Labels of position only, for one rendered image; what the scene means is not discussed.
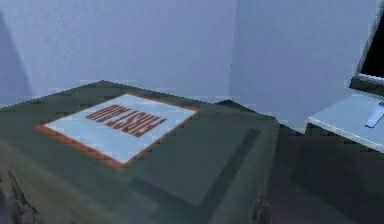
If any dark green cabinet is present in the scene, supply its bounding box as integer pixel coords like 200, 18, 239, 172
0, 79, 280, 224

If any white book with orange border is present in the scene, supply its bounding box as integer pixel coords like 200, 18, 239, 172
35, 92, 202, 170

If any white table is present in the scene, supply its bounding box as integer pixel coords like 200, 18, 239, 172
305, 93, 384, 154

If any black television set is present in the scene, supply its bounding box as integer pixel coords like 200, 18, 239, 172
349, 3, 384, 129

